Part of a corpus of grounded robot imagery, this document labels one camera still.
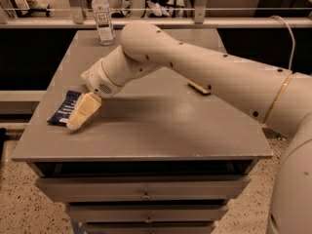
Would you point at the middle grey drawer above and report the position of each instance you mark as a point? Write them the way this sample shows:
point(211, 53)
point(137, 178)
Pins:
point(146, 213)

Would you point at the clear plastic water bottle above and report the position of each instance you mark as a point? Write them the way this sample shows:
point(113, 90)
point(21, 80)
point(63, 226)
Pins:
point(103, 21)

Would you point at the grey drawer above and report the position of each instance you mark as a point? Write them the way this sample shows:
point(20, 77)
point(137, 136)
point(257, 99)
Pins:
point(127, 189)
point(152, 228)
point(146, 213)

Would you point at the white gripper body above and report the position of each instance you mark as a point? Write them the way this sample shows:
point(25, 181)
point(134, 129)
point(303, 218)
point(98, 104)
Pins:
point(98, 79)

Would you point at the blue rxbar blueberry wrapper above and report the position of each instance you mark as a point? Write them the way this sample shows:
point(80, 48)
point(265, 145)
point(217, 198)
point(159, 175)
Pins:
point(61, 116)

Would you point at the grey drawer cabinet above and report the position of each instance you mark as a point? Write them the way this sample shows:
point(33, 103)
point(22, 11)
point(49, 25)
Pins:
point(158, 126)

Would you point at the yellow sponge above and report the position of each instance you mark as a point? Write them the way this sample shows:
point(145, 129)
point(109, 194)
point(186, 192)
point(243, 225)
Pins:
point(198, 88)

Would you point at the bottom grey drawer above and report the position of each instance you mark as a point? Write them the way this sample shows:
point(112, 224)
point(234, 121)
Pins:
point(152, 228)

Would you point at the top grey drawer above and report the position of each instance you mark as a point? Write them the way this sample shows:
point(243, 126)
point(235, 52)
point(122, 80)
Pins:
point(127, 189)

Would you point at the metal railing frame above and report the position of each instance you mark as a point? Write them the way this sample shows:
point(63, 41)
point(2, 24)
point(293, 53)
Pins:
point(182, 13)

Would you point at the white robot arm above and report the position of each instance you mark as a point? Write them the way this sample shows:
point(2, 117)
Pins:
point(277, 97)

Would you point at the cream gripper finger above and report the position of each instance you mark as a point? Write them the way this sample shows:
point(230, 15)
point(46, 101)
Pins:
point(86, 106)

